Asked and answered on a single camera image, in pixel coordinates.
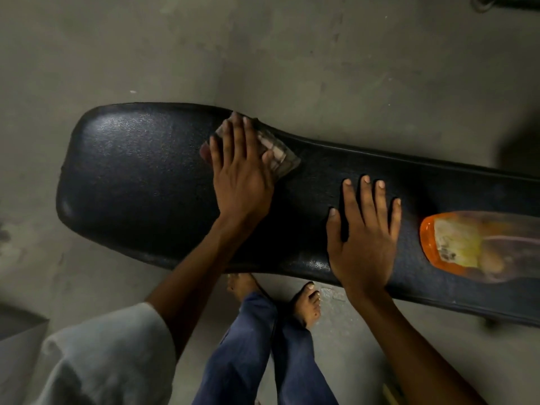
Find person's left foot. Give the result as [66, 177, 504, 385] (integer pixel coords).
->
[226, 273, 264, 302]

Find blue jeans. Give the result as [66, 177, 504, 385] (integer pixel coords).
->
[192, 291, 340, 405]

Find black motorcycle seat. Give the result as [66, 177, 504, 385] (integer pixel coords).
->
[56, 102, 540, 327]

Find person's right foot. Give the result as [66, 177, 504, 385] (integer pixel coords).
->
[290, 282, 322, 331]

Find white shirt sleeve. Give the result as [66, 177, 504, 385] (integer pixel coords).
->
[31, 302, 178, 405]

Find checked wiping cloth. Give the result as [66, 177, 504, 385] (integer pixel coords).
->
[199, 111, 302, 179]

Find person's right forearm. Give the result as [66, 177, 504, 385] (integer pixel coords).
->
[345, 286, 490, 405]

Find tan wooden stick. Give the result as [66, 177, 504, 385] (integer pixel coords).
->
[382, 383, 406, 405]

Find person's left hand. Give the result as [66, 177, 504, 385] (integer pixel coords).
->
[209, 111, 277, 224]

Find person's right hand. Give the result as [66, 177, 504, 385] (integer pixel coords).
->
[326, 175, 402, 300]

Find clear bottle with orange cap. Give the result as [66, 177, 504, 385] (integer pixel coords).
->
[419, 211, 540, 285]

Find person's foot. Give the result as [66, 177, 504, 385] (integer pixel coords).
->
[290, 282, 322, 331]
[226, 273, 264, 302]

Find person's left forearm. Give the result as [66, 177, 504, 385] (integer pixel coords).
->
[145, 213, 271, 361]

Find dark metal object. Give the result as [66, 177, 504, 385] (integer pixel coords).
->
[470, 0, 540, 13]

